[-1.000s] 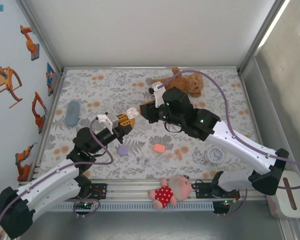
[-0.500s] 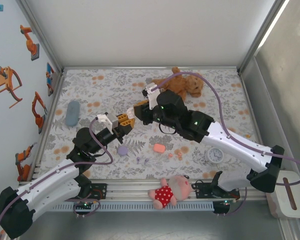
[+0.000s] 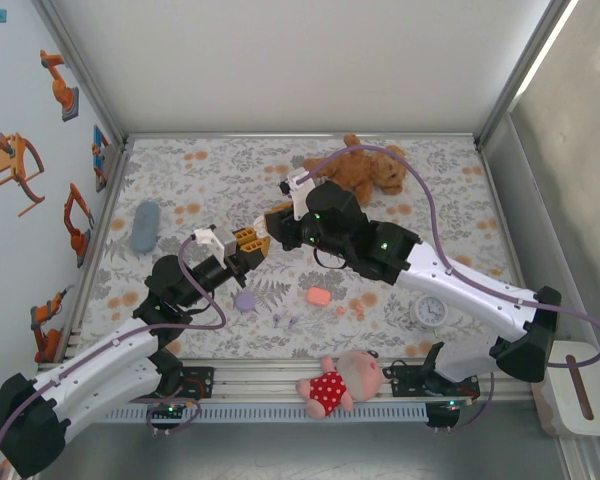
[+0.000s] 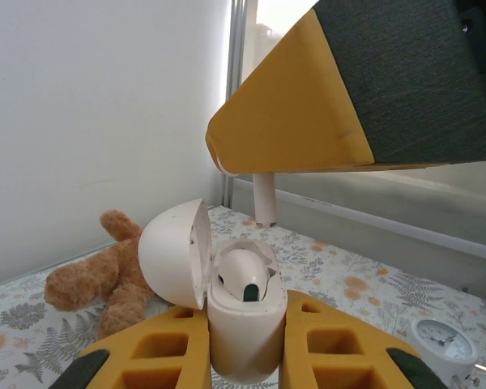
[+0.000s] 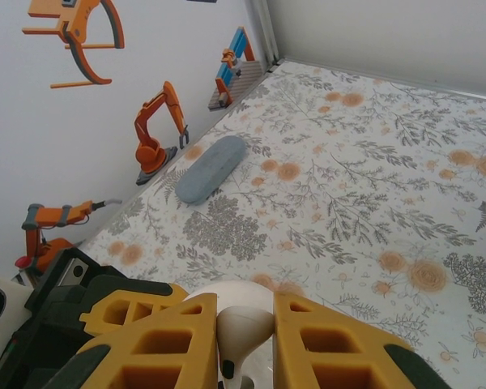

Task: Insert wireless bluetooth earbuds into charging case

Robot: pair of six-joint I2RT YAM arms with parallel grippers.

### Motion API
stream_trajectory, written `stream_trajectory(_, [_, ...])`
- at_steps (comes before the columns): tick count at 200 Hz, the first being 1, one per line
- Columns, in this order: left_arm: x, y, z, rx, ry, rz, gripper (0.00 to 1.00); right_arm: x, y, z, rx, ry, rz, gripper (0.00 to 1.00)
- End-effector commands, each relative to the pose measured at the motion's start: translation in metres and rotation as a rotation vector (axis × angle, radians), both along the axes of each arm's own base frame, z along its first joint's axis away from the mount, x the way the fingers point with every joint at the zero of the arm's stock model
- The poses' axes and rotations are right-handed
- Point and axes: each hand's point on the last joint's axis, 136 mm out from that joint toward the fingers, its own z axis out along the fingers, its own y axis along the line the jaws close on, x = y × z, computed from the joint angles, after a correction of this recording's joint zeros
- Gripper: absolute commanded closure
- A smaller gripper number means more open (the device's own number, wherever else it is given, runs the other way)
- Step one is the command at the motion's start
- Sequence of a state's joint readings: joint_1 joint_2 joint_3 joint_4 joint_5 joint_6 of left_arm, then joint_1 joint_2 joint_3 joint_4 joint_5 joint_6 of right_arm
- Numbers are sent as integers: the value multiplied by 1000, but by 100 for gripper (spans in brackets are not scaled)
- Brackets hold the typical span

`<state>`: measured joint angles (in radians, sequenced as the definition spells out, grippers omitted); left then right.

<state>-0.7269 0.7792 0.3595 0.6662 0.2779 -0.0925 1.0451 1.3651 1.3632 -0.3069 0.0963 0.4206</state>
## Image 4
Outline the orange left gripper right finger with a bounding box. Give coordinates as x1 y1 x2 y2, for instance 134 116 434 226
280 289 447 389

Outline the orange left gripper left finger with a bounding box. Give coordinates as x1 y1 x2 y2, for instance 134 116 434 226
63 306 212 389

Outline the white earbud charging case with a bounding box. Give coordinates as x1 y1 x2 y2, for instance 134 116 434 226
137 197 288 384

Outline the white wireless earbud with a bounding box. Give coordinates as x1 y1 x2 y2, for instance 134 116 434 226
216 249 268 303
217 160 277 229

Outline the floral patterned table cloth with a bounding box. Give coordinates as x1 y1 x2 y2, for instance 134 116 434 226
0 204 486 389

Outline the brown teddy bear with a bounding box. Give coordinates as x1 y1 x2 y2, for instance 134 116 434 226
44 208 157 341

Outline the small white alarm clock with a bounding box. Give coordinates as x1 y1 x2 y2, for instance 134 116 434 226
404 317 486 389

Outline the aluminium frame post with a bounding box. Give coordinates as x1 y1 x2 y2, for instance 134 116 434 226
220 0 250 210

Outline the aluminium frame rail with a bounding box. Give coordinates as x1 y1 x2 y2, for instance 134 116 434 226
232 177 486 267

